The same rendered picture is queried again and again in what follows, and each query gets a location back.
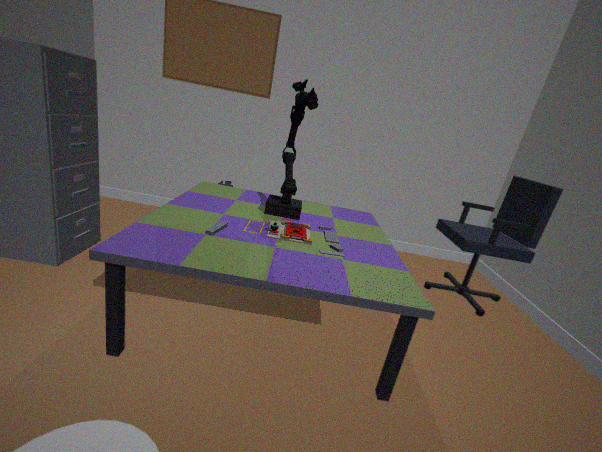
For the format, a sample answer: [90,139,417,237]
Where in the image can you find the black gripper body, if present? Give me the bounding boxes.
[292,82,319,110]

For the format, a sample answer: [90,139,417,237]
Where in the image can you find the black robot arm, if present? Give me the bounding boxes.
[280,93,305,205]

